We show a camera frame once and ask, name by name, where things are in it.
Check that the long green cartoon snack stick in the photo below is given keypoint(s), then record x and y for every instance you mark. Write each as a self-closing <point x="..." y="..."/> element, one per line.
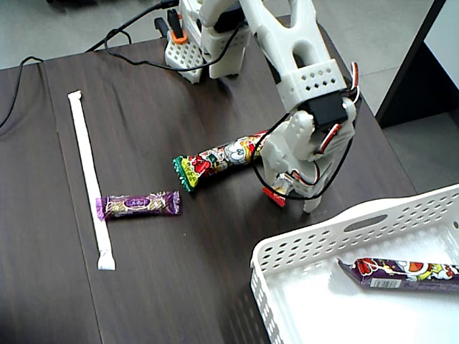
<point x="222" y="157"/>

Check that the white paper wrapped straw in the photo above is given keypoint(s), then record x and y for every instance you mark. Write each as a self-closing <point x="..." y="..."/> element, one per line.
<point x="87" y="161"/>

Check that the black framed cabinet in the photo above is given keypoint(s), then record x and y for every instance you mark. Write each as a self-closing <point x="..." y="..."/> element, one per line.
<point x="423" y="93"/>

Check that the long purple cartoon snack stick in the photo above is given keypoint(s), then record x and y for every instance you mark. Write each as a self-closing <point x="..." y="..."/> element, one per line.
<point x="394" y="274"/>

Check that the white perforated plastic tray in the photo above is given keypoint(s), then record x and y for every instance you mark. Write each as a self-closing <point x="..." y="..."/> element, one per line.
<point x="305" y="308"/>

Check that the small red white candy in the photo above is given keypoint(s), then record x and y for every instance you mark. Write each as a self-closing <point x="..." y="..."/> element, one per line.
<point x="276" y="197"/>

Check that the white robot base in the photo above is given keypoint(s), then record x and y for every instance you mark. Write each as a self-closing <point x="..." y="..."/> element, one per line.
<point x="183" y="57"/>

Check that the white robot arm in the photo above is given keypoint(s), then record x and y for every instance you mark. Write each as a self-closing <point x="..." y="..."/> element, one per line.
<point x="283" y="39"/>

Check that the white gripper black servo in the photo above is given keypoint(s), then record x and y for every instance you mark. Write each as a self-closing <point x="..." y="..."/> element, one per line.
<point x="279" y="165"/>

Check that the orange black clamp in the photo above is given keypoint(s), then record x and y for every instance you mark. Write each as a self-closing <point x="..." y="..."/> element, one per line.
<point x="179" y="37"/>

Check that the purple wrapped chocolate bar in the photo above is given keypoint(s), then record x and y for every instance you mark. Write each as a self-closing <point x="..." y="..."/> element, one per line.
<point x="138" y="205"/>

